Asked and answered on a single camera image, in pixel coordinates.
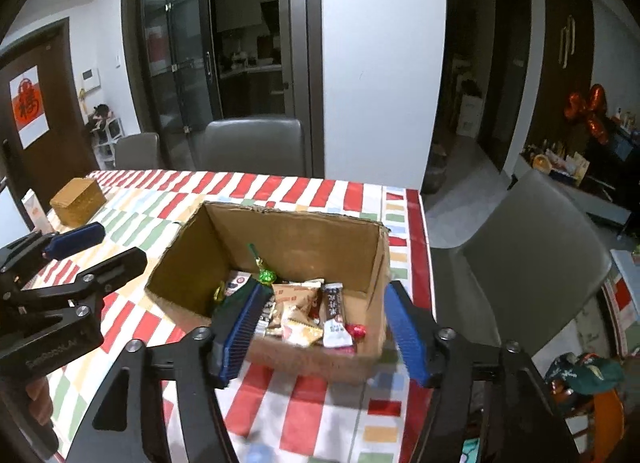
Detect white and red snack packet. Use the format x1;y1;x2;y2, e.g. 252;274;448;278
225;273;253;296

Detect yellow snack packet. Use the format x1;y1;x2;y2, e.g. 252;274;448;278
281;318;323;346

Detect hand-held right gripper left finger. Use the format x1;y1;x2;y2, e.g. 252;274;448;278
65;283;276;463

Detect white carton box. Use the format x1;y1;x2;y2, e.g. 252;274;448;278
456;93;483;138

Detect green cap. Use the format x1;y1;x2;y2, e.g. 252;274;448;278
545;353;623;396

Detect white shelf rack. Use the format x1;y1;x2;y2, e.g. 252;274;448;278
82;103;126;168

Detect cluttered dark sideboard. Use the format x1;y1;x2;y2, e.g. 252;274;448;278
520;113;640;239

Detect woven tan box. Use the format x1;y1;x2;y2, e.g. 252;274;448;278
49;178;107;226

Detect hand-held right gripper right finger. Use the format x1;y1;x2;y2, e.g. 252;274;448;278
384;280;583;463

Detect brown and white snack packet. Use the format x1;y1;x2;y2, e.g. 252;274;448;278
320;283;353;349

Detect orange foil balloons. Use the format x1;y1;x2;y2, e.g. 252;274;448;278
565;84;611;144

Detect red and white door poster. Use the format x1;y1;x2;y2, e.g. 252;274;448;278
9;65;48;148

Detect white paper carton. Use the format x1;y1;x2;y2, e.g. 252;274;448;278
22;190;53;234

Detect grey dining chair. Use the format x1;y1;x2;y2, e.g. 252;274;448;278
192;117;307;176
115;132;161;171
462;170;613;359

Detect dark striped snack packet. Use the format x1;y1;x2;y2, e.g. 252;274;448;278
255;298;276;339

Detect orange stool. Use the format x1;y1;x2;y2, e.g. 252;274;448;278
570;388;626;463

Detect brown cardboard box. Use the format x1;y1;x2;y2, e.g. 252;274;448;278
144;200;391;386

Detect person's left hand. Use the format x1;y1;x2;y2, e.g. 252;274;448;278
22;375;54;427

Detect dark interior door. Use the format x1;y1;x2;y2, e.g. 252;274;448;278
480;0;532;174

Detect orange beige snack packet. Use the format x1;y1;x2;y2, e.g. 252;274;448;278
272;282;321;329

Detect striped colourful tablecloth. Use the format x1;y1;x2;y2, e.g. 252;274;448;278
30;169;436;463

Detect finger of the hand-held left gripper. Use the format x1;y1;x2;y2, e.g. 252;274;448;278
0;247;148;339
0;222;105;289

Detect dark brown wardrobe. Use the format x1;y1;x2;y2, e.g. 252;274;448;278
542;0;596;118

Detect brown entrance door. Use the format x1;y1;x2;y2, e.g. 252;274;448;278
0;18;98;239

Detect dark framed glass sliding door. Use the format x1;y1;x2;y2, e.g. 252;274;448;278
120;0;326;178

